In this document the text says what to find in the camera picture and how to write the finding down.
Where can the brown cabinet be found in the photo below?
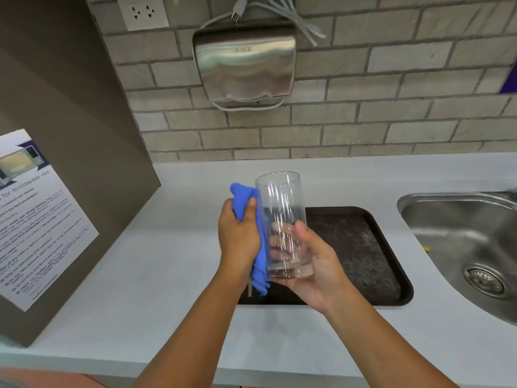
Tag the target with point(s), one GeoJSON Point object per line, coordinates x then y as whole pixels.
{"type": "Point", "coordinates": [64, 157]}

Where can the clear drinking glass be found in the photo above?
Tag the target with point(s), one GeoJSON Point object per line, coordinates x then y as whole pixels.
{"type": "Point", "coordinates": [283, 226]}

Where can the white wall socket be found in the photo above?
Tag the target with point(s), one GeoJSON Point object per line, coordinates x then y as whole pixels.
{"type": "Point", "coordinates": [143, 12]}

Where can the dark brown tray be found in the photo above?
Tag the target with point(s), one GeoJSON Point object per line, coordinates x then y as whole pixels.
{"type": "Point", "coordinates": [355, 258]}

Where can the stainless steel sink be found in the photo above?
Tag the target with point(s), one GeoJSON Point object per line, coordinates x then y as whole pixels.
{"type": "Point", "coordinates": [464, 246]}

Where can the person's left forearm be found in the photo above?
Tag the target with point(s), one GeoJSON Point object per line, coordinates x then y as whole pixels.
{"type": "Point", "coordinates": [190, 331]}

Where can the person's left thumb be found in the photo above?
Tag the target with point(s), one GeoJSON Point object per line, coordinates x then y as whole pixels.
{"type": "Point", "coordinates": [252, 212]}

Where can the blue wall sign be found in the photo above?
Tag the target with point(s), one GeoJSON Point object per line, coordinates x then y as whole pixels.
{"type": "Point", "coordinates": [509, 78]}

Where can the blue cleaning cloth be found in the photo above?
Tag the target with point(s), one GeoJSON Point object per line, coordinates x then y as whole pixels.
{"type": "Point", "coordinates": [254, 234]}

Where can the person's right thumb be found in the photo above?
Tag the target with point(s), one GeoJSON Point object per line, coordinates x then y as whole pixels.
{"type": "Point", "coordinates": [303, 234]}

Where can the stainless steel hand dryer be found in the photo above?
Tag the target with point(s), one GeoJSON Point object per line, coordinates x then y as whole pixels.
{"type": "Point", "coordinates": [244, 62]}

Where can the person's right forearm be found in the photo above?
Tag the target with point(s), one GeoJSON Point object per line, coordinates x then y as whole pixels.
{"type": "Point", "coordinates": [387, 343]}

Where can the person's left hand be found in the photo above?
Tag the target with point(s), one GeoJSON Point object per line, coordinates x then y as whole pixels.
{"type": "Point", "coordinates": [235, 234]}

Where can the printed instruction poster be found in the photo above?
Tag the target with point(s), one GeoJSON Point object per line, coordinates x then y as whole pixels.
{"type": "Point", "coordinates": [38, 222]}

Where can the person's right hand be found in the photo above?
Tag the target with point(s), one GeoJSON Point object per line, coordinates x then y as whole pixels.
{"type": "Point", "coordinates": [319, 270]}

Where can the sink drain strainer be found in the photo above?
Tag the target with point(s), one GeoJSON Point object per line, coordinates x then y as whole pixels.
{"type": "Point", "coordinates": [484, 279]}

